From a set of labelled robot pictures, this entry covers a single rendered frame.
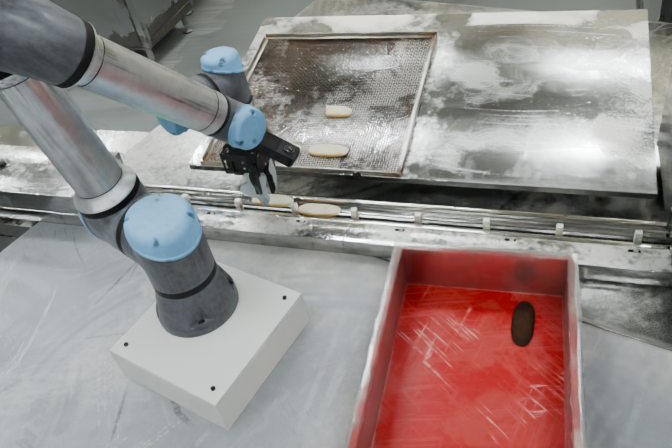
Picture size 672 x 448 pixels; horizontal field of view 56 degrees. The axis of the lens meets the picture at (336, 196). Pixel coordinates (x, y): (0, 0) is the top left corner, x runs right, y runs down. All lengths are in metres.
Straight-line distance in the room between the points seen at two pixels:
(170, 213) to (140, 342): 0.27
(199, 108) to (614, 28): 1.10
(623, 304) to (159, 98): 0.86
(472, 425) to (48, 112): 0.81
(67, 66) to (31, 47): 0.05
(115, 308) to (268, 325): 0.40
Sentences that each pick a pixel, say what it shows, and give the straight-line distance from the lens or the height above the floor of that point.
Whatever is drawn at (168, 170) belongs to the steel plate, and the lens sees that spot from 1.73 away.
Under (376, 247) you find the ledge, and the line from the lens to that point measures 1.29.
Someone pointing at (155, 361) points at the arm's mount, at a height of 0.90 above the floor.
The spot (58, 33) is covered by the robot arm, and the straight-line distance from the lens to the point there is 0.87.
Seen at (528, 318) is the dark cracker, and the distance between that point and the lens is 1.18.
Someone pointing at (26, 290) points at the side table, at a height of 0.82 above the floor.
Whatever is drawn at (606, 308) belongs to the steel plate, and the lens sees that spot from 1.23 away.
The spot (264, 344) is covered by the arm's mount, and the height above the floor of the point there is 0.89.
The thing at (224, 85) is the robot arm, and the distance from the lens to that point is 1.21.
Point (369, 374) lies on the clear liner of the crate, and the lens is 1.01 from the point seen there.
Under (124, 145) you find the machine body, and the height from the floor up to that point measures 0.82.
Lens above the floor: 1.76
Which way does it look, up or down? 39 degrees down
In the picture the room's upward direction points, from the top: 12 degrees counter-clockwise
